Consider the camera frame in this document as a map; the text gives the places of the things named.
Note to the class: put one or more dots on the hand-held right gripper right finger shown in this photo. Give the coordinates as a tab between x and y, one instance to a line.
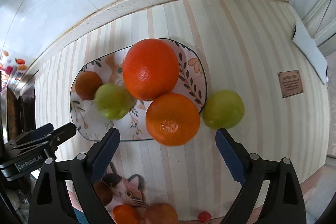
231	155

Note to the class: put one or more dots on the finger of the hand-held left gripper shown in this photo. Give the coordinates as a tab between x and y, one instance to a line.
39	131
61	134

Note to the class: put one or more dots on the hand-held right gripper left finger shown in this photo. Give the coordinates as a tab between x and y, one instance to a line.
107	153

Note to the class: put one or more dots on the green apple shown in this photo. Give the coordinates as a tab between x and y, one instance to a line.
113	104
223	109

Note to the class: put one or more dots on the small red fruit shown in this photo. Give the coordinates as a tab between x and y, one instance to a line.
204	216

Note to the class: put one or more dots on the brown kiwi front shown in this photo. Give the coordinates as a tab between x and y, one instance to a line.
162	214

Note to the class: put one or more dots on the floral cat print plate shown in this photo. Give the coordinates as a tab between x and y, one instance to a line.
189	74

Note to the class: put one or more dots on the brown pear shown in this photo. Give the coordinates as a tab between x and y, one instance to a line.
88	85

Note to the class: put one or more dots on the large orange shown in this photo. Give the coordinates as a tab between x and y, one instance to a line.
151	69

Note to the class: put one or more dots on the patterned glass door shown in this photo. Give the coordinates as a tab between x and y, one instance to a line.
331	121

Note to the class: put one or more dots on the striped cat print mat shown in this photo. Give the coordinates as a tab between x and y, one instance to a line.
236	43

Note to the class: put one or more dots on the white folded paper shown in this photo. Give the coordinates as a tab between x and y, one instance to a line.
309	48

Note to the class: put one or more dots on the colourful wall stickers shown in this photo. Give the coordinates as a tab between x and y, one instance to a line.
13	66

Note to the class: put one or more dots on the white door frame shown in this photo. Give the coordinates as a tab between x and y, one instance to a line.
321	16

